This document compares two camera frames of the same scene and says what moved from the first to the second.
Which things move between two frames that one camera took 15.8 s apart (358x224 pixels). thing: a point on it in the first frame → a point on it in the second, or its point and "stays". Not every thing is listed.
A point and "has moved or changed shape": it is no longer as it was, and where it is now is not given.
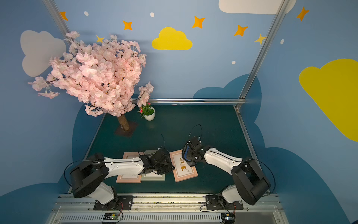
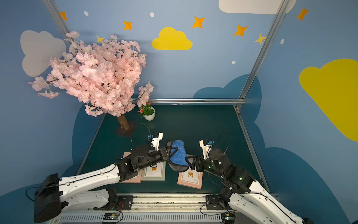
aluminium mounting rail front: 190,209 stays
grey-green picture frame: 152,176 stays
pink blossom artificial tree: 106,73 stays
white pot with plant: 148,112 stays
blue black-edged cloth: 184,152 has moved or changed shape
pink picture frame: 129,178 stays
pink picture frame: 182,171 → 191,178
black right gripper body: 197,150 → 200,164
